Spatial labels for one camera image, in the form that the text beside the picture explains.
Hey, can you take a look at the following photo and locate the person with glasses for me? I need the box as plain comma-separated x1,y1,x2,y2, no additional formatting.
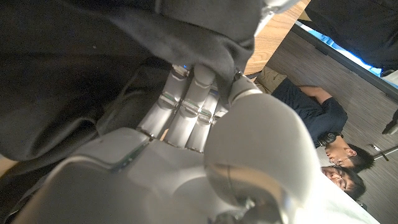
322,166,368,202

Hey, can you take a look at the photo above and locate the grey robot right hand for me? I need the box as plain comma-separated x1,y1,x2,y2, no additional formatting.
12,63,322,224

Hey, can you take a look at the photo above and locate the person in khaki trousers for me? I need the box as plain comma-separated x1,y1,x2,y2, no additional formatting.
254,67,376,174

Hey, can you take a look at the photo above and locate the black apron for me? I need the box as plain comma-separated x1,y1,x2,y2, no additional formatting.
0,0,271,218

